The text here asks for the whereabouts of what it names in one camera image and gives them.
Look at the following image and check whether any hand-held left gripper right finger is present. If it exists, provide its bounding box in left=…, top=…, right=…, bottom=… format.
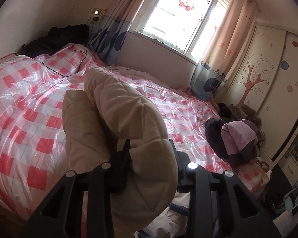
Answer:
left=169, top=139, right=282, bottom=238

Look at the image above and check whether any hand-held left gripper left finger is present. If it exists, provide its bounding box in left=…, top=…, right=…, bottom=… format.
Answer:
left=22, top=139, right=133, bottom=238

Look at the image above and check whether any beige quilted coat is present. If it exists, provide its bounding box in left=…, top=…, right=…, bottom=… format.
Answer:
left=62, top=67, right=178, bottom=231

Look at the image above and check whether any black clothes pile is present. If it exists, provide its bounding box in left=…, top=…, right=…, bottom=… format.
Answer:
left=21, top=24, right=90, bottom=59

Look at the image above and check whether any dark purple jacket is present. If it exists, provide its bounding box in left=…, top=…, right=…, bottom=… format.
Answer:
left=205, top=118, right=262, bottom=165

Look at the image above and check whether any brown fuzzy garment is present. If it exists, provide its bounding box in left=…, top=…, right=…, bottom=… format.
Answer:
left=227, top=104, right=263, bottom=128

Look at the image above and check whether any light blue plastic container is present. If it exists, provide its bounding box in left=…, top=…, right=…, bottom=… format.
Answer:
left=283, top=185, right=298, bottom=212

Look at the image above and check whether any pink checked plastic sheet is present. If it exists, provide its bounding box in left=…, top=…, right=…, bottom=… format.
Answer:
left=0, top=43, right=240, bottom=220

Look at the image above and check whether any wardrobe with tree decal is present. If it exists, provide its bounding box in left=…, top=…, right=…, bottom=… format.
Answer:
left=223, top=23, right=298, bottom=179

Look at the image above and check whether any pink curtain with blue hem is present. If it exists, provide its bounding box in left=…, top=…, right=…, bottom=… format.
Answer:
left=190, top=0, right=261, bottom=100

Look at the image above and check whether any blue patterned curtain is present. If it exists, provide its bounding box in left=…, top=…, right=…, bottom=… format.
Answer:
left=88, top=0, right=160, bottom=66

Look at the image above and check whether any window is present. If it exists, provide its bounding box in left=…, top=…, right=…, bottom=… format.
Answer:
left=136, top=0, right=233, bottom=62

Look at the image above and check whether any red flower window sticker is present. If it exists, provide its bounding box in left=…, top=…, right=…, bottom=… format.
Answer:
left=177, top=0, right=195, bottom=12

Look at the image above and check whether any black cable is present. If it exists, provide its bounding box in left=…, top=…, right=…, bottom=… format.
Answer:
left=41, top=21, right=95, bottom=78

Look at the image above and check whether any wall socket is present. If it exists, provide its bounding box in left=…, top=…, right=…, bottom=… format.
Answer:
left=86, top=7, right=104, bottom=23

